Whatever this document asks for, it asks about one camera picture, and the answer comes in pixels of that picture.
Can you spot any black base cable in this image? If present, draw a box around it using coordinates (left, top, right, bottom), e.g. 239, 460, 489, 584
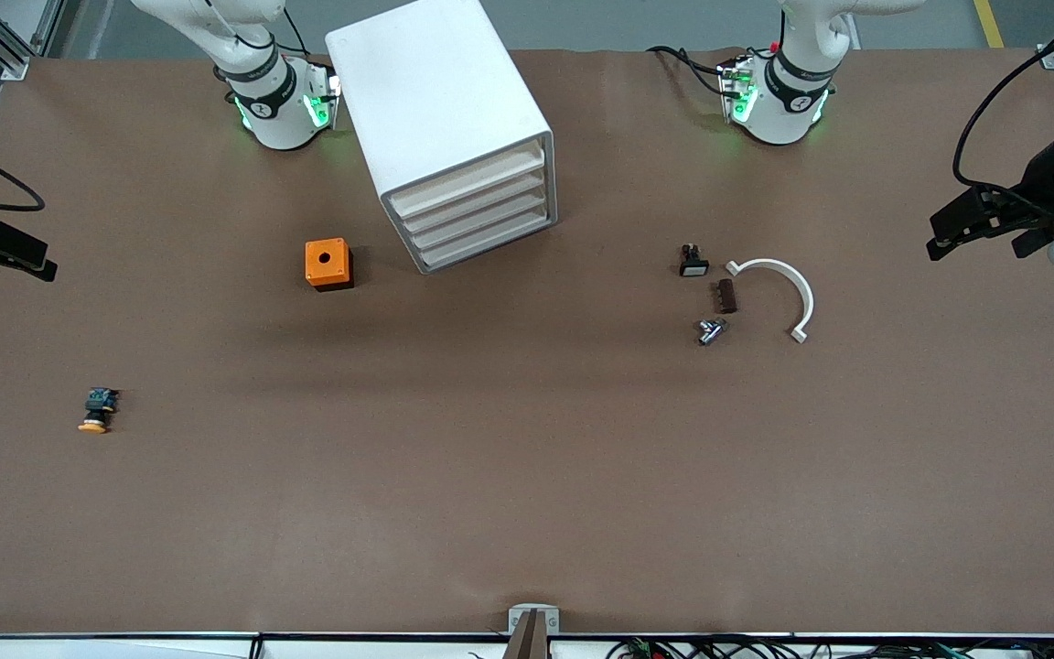
648, 44, 731, 97

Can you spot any white curved plastic bracket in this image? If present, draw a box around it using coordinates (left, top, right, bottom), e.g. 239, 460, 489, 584
726, 258, 816, 344

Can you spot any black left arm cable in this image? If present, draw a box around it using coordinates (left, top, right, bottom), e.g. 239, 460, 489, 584
952, 0, 1054, 198

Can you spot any yellow push button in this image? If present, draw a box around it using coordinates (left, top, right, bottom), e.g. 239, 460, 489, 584
78, 387, 121, 435

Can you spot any white plastic drawer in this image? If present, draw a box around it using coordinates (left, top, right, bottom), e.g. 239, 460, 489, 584
405, 188, 551, 253
396, 165, 550, 235
415, 206, 553, 271
387, 139, 550, 219

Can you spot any white drawer cabinet housing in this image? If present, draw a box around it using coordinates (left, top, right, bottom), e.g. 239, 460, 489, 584
325, 0, 558, 275

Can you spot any tangled cable bundle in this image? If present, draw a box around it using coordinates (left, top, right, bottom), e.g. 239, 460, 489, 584
605, 636, 1054, 659

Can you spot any orange and black button box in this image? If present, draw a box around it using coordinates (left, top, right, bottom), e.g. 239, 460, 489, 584
305, 237, 355, 292

